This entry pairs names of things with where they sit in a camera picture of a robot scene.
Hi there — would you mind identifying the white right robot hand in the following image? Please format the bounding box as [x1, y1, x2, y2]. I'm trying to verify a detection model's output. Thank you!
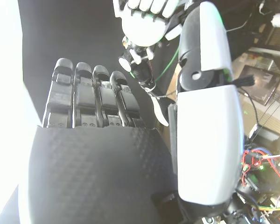
[0, 1, 245, 224]

